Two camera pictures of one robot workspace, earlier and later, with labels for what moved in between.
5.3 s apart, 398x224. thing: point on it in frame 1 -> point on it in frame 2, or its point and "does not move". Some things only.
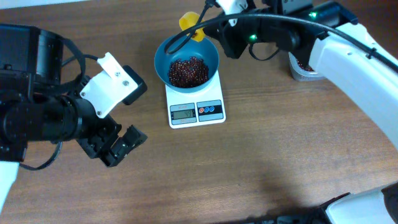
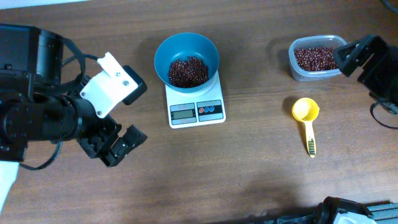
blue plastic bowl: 205,50 does not move
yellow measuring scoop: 189,19 -> 306,109
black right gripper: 230,37 -> 368,58
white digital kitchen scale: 203,107 does not move
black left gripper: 101,140 does not move
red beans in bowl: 188,74 does not move
